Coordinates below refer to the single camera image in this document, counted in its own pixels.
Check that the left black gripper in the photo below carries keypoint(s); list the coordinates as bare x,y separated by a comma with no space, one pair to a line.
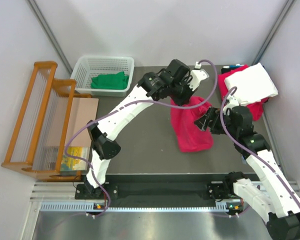
180,96

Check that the wooden rack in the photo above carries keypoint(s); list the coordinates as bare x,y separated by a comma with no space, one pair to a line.
38,139

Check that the folded dark t shirt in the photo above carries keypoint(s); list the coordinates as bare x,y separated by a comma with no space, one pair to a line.
228,68

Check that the yellow printed booklet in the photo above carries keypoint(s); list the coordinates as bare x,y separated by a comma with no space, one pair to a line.
75,164

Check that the white plastic laundry basket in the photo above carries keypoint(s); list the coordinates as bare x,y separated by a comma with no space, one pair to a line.
89,67

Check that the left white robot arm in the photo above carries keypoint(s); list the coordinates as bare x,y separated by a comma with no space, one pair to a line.
177,82

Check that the folded pink t shirt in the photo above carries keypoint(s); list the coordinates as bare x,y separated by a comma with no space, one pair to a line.
256,108

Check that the green t shirt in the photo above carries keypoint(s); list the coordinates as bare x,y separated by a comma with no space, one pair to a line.
115,81

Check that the brown cardboard sheet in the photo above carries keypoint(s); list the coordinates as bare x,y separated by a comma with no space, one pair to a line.
82,111

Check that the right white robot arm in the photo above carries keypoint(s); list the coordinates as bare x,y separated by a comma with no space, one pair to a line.
279,206

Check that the folded white t shirt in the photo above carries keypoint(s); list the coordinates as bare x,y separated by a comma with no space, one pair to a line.
253,85

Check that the pink t shirt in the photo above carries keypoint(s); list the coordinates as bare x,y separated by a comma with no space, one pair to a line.
189,137
256,108

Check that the grey slotted cable duct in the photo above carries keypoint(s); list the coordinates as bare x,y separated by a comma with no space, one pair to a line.
58,206

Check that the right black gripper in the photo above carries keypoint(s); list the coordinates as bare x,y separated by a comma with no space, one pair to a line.
212,114

